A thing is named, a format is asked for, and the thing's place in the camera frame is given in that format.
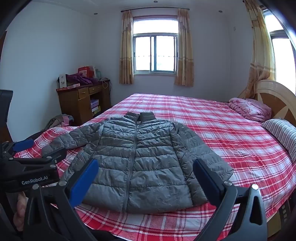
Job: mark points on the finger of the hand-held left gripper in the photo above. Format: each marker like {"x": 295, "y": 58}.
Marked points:
{"x": 23, "y": 145}
{"x": 55, "y": 153}

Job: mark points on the wooden headboard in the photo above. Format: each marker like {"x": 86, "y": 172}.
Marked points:
{"x": 272, "y": 97}

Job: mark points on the stack of boxes in desk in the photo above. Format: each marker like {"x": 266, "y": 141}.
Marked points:
{"x": 95, "y": 107}

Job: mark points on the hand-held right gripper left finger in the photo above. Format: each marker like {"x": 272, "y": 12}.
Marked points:
{"x": 85, "y": 179}

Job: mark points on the purple puffer jacket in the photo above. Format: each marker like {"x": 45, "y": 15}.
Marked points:
{"x": 78, "y": 78}

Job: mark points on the brown wooden desk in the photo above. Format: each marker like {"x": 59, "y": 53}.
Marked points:
{"x": 76, "y": 102}

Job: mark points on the person's left hand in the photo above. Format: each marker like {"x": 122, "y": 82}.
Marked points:
{"x": 20, "y": 210}

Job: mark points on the pink folded quilt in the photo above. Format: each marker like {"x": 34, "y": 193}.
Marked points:
{"x": 248, "y": 109}

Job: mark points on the grey puffer jacket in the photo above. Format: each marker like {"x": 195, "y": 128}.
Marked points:
{"x": 138, "y": 160}

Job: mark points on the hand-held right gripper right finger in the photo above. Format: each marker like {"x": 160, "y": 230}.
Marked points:
{"x": 207, "y": 183}

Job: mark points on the red gift box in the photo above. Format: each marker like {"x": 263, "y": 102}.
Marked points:
{"x": 86, "y": 71}

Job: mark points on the striped pillow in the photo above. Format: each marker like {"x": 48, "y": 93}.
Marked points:
{"x": 281, "y": 133}

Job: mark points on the bed with red plaid sheet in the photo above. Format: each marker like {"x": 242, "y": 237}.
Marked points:
{"x": 231, "y": 139}

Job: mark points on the dark curtain rod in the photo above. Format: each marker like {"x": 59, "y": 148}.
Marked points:
{"x": 155, "y": 9}

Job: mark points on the pile of clothes on floor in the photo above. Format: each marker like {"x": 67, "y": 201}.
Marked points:
{"x": 59, "y": 120}

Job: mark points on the large side window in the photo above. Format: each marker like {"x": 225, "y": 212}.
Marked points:
{"x": 281, "y": 58}

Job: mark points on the pale green bottle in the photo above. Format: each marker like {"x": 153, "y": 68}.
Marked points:
{"x": 97, "y": 73}

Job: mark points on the long beige patterned curtain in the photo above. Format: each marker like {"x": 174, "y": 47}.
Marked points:
{"x": 260, "y": 58}

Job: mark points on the window with grey frame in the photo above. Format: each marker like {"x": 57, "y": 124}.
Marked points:
{"x": 155, "y": 46}

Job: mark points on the white upright box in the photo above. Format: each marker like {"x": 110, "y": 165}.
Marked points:
{"x": 62, "y": 81}

